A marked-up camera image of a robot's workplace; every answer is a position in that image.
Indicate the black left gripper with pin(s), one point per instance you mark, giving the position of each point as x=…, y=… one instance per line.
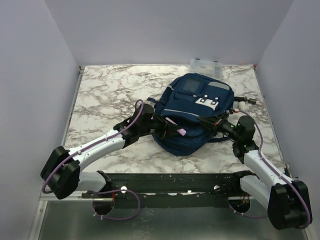
x=163, y=133

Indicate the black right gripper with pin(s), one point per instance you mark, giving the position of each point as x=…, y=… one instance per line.
x=216, y=121

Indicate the pink highlighter pen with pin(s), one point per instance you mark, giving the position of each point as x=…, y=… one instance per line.
x=176, y=127

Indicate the navy blue student backpack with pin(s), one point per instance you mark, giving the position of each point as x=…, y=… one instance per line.
x=185, y=101

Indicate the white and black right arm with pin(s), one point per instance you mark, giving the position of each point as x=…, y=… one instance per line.
x=286, y=200

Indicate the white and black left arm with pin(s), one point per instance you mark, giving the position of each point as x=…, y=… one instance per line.
x=63, y=173

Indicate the black and white cylinder tool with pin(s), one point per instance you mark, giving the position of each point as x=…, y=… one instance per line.
x=244, y=102

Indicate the clear plastic screw organiser box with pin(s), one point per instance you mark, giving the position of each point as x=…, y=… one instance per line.
x=212, y=69

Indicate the aluminium front mounting rail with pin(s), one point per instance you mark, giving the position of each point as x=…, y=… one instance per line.
x=168, y=190

